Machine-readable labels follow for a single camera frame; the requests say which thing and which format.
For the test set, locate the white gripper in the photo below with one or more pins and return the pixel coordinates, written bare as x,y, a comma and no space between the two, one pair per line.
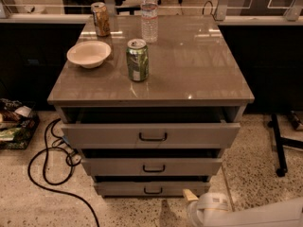
198,207

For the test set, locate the grey bottom drawer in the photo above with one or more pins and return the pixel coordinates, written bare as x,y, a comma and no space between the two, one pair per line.
149,186

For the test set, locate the grey drawer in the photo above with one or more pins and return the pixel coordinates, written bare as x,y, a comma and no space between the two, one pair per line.
149,186
151,162
195,127

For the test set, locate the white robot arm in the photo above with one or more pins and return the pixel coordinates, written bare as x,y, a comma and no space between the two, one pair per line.
280,214

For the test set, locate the grey drawer cabinet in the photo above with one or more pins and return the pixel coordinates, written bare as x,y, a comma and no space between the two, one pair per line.
190,66

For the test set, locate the grey middle drawer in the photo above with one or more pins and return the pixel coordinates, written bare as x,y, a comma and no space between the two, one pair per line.
151,162

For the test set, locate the grey top drawer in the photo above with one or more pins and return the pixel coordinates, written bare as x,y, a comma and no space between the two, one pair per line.
195,127

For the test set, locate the black stand leg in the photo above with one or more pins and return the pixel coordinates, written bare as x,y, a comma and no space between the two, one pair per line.
280,143

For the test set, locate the green soda can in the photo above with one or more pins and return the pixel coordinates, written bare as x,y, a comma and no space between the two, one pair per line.
137,59

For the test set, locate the white bowl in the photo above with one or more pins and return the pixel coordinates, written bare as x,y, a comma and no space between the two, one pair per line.
90,54

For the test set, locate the basket of snack bags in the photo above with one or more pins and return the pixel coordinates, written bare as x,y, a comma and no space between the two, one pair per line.
18,122

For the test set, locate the clear plastic water bottle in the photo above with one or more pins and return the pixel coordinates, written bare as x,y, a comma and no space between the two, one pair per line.
149,20

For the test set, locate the gold soda can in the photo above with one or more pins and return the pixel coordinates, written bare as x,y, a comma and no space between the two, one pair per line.
101,19

